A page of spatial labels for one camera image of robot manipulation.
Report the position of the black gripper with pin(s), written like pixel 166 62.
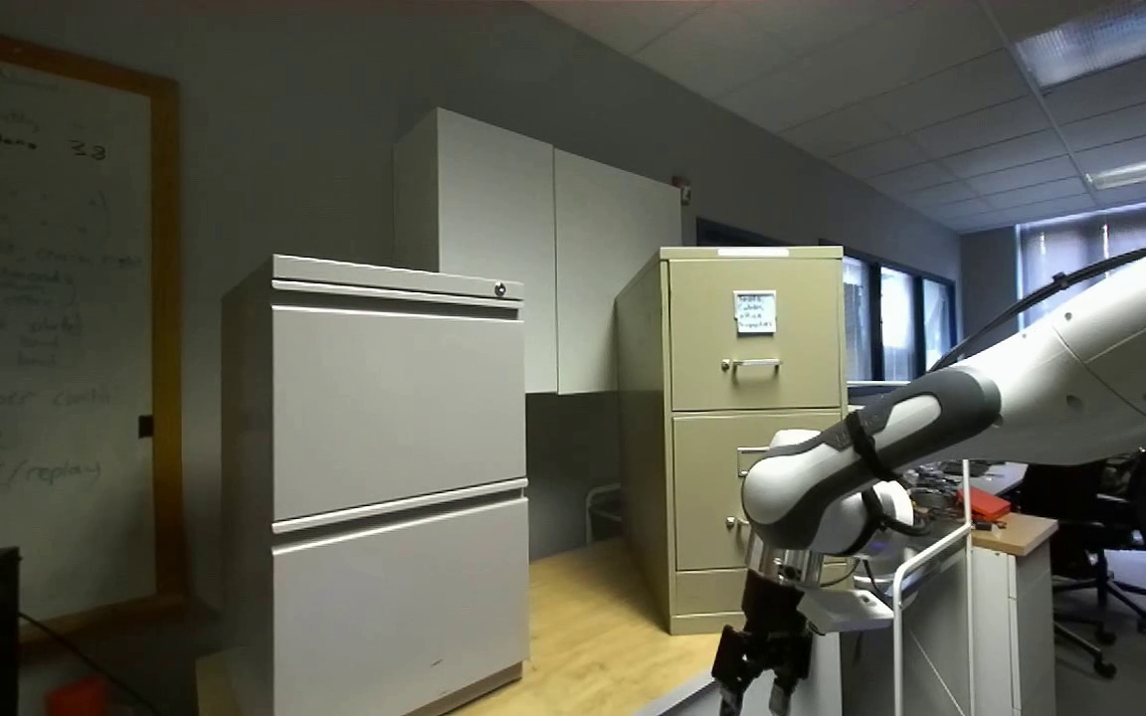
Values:
pixel 779 614

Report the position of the beige drawer without paper label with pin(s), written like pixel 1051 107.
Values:
pixel 708 463

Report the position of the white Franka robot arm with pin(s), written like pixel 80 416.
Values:
pixel 1078 370

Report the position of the beige file cabinet body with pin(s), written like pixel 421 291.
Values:
pixel 640 437

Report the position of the beige drawer with paper label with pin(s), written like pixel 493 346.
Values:
pixel 806 342

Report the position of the grey lateral file cabinet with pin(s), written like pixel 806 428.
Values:
pixel 387 423

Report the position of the red object on desk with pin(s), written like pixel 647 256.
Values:
pixel 989 508

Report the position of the white paper label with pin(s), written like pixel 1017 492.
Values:
pixel 755 310

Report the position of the black office chair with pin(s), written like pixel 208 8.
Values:
pixel 1098 520

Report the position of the dark window row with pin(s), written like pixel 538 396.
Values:
pixel 897 319

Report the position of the red round object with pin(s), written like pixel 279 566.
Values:
pixel 80 699

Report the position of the large ceiling light panel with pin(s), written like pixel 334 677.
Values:
pixel 1112 41

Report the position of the wood framed whiteboard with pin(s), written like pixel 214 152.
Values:
pixel 40 333

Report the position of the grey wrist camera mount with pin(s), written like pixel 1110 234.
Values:
pixel 844 608

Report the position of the white pipe frame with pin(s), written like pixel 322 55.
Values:
pixel 903 620

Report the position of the white wall cabinet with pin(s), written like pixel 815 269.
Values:
pixel 509 241

